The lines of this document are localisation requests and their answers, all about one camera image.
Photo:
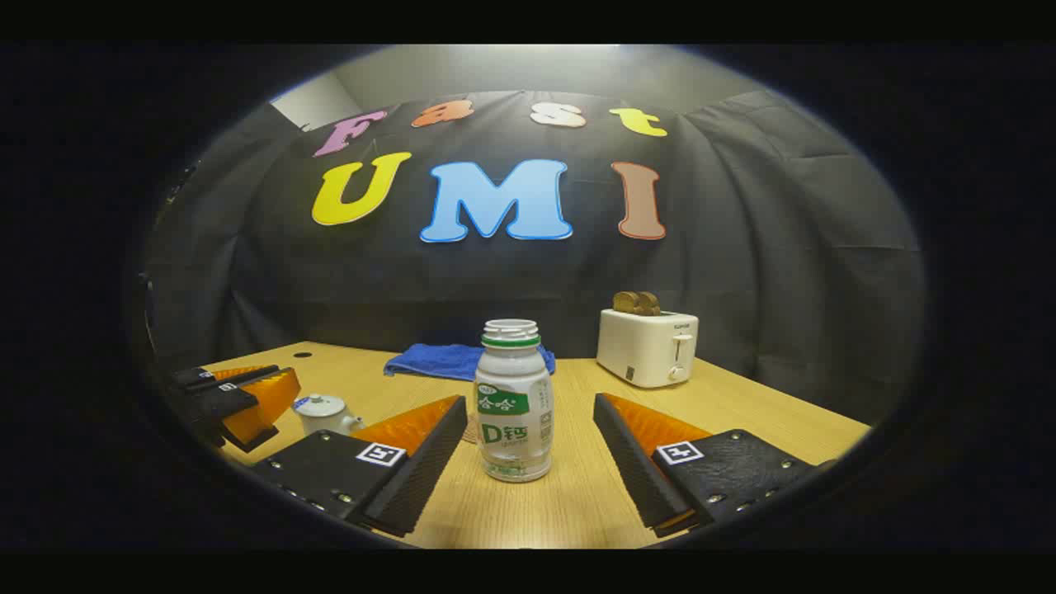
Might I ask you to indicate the white toaster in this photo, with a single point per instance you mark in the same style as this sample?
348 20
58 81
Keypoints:
643 346

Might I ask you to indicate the brown bread slices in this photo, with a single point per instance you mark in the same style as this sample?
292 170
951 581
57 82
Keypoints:
635 303

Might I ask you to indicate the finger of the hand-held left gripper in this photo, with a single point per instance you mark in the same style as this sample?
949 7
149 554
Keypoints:
194 378
219 404

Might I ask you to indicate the blue towel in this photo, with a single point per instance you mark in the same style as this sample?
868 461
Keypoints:
437 361

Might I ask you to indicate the white ceramic teacup with spout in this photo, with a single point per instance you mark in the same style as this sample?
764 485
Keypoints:
326 422

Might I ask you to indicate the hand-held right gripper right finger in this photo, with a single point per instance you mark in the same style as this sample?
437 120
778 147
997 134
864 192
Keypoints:
631 462

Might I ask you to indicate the round brown coaster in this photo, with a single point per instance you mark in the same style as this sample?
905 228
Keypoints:
470 429

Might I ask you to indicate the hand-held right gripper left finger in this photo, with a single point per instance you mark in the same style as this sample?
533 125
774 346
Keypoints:
429 470

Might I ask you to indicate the white water bottle green label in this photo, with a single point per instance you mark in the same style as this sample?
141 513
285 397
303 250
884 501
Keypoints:
513 412

